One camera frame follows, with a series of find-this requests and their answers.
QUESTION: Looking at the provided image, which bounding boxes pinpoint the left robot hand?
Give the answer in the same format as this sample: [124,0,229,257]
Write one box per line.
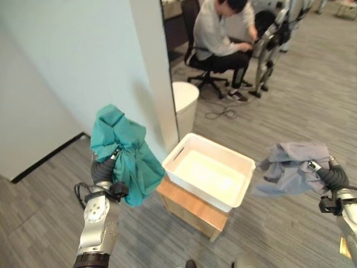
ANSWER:
[91,149,121,186]

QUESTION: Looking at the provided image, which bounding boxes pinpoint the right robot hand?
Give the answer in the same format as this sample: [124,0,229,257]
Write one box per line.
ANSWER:
[307,156,350,193]

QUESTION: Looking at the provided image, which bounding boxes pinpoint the teal cloth garment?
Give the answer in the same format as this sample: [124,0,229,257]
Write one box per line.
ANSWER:
[89,104,166,208]

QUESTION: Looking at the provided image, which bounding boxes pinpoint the grey cloth garment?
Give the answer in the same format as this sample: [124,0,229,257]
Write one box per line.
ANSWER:
[252,142,331,198]

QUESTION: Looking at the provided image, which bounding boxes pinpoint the white plastic laundry basket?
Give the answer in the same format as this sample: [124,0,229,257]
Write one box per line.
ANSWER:
[162,132,257,212]

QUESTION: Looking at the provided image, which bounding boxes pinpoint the small wooden table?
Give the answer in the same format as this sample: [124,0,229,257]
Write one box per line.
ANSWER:
[156,177,230,243]

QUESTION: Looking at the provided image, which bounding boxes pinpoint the white round bin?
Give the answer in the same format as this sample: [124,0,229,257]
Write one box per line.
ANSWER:
[172,81,200,145]

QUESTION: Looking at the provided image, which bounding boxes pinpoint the silver humanoid robot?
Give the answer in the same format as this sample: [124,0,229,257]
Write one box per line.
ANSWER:
[249,0,315,98]

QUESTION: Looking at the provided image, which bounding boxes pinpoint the black office chair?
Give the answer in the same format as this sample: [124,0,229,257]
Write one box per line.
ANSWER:
[181,0,230,99]

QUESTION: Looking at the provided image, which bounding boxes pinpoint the person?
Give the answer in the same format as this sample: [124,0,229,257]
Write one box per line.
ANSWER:
[193,0,256,103]

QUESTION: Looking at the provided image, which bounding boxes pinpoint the black cable on floor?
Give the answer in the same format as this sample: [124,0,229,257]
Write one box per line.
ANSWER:
[205,93,254,119]

